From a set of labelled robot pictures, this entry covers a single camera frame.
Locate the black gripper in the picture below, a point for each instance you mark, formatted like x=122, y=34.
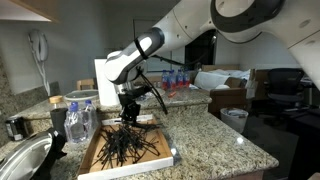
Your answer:
x=130, y=107

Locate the bundle of black zip ties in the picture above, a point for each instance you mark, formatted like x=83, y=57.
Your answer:
x=140, y=126

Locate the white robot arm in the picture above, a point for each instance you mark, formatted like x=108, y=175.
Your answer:
x=200, y=20

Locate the flat cardboard box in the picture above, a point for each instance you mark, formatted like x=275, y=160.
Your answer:
x=156, y=156

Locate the pile of black zip ties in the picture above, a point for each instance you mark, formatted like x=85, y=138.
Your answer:
x=123, y=150

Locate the clear blue-capped water bottle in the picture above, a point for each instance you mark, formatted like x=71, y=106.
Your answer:
x=76, y=125
x=91, y=115

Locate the orange marker pen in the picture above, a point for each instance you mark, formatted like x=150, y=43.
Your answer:
x=172, y=94

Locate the Fiji water bottle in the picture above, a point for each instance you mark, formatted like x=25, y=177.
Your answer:
x=172, y=80
x=179, y=79
x=186, y=79
x=165, y=80

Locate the round lidded glass dish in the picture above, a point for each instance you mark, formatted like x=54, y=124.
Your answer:
x=81, y=95

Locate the wooden chair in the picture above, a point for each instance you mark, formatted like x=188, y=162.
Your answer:
x=85, y=84

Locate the glass jar with wooden lid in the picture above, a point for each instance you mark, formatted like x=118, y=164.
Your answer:
x=56, y=101

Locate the brown sofa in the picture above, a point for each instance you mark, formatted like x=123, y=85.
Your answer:
x=230, y=96

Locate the grey trash bin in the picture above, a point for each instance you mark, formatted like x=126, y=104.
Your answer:
x=234, y=120

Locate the black office chair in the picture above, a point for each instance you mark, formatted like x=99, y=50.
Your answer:
x=283, y=88

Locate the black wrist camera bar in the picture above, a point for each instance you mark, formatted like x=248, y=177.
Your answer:
x=133, y=93

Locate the white wall phone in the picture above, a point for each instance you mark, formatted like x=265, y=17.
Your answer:
x=39, y=46

